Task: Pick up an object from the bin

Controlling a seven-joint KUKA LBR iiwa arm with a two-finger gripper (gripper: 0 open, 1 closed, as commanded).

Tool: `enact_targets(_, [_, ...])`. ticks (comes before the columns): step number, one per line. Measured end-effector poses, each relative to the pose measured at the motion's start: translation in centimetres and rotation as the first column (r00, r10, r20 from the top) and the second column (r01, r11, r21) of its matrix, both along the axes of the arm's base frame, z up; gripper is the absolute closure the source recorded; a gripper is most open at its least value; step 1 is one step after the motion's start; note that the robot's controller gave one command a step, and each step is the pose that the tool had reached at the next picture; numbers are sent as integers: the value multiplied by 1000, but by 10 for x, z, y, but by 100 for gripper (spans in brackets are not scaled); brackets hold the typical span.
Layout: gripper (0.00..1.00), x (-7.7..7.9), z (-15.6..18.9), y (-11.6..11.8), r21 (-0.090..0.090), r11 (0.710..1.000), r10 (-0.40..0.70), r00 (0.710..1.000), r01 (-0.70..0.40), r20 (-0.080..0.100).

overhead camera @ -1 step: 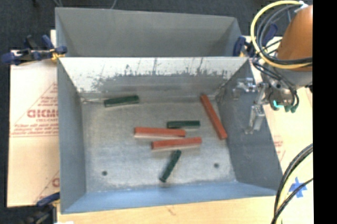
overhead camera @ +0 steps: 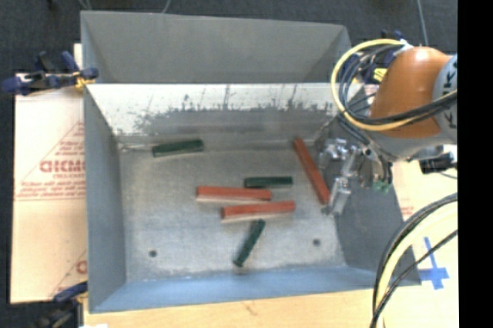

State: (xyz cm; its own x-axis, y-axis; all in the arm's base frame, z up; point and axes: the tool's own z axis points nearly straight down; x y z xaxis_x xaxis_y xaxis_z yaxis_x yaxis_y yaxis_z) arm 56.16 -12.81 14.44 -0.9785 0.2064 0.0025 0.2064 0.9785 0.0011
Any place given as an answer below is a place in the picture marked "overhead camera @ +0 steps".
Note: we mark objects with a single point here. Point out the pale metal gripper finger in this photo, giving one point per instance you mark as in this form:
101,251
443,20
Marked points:
330,199
343,195

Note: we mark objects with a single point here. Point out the red-brown flat block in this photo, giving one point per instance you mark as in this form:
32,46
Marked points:
311,170
233,193
258,210

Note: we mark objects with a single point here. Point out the dark green flat block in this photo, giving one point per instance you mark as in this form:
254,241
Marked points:
268,182
177,148
249,241

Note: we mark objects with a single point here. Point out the grey metal bin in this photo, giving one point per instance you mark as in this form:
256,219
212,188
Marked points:
185,241

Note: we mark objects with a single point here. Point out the brown cardboard board red print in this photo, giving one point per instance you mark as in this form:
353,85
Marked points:
50,203

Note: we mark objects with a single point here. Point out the black cylinder on white bracket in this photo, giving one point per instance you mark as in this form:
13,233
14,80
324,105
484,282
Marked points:
437,164

